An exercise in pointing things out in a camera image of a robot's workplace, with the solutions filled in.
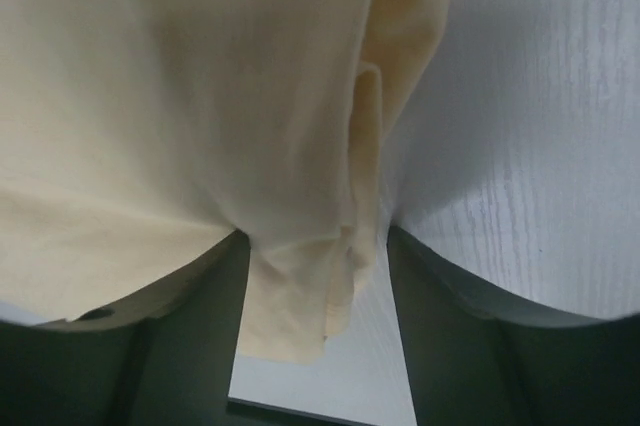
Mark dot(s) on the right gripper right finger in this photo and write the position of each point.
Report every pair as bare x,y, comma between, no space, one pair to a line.
477,354

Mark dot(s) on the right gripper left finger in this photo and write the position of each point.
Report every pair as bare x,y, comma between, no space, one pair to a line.
161,356

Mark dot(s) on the cream yellow t shirt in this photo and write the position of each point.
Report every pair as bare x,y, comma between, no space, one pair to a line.
137,134

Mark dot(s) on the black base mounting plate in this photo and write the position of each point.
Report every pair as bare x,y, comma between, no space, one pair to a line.
320,414

